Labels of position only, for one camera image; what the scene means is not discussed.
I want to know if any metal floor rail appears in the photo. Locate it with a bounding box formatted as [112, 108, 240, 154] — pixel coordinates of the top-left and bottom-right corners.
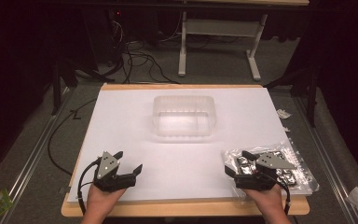
[291, 95, 358, 224]
[0, 87, 73, 224]

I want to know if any hand-held gripper cable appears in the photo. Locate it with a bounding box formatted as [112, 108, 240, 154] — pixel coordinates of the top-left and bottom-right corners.
[76, 158, 103, 216]
[269, 173, 293, 217]

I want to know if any crumpled white paper scrap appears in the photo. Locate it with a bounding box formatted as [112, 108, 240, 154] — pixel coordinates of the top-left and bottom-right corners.
[276, 108, 293, 120]

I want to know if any right hand-held gripper cable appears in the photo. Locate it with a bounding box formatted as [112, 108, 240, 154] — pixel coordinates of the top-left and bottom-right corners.
[269, 173, 293, 217]

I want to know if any tangle of black cables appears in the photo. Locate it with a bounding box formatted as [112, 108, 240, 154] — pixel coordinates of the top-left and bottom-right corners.
[107, 18, 181, 85]

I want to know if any black metal stand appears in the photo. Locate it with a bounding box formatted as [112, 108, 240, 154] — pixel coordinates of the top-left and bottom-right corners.
[263, 62, 323, 129]
[50, 58, 107, 117]

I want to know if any clear bag of silver packets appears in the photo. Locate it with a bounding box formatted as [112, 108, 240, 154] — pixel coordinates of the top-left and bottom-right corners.
[221, 141, 321, 198]

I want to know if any white frame desk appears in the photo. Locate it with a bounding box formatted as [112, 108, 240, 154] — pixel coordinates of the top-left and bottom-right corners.
[177, 0, 310, 82]

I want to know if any clear plastic container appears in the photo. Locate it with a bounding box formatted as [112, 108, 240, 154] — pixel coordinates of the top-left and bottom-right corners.
[151, 94, 216, 138]

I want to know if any person's left hand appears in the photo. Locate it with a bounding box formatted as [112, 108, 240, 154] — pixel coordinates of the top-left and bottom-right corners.
[85, 186, 127, 216]

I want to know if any black floor cable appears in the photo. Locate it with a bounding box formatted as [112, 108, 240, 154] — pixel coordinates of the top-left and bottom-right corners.
[47, 98, 98, 177]

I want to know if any left hand-held gripper cable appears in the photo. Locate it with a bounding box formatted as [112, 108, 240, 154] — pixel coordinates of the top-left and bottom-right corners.
[76, 158, 103, 216]

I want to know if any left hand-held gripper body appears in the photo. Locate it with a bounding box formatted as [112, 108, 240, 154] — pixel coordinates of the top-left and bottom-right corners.
[92, 150, 137, 192]

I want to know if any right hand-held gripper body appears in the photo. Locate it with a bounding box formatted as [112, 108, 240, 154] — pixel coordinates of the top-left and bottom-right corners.
[234, 151, 296, 191]

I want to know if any white table sheet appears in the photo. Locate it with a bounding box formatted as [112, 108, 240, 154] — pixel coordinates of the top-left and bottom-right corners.
[67, 87, 312, 203]

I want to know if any person's right hand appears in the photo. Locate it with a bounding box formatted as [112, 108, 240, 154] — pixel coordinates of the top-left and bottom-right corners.
[243, 184, 285, 216]

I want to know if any dark computer tower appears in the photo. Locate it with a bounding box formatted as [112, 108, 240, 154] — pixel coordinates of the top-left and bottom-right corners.
[83, 7, 129, 69]

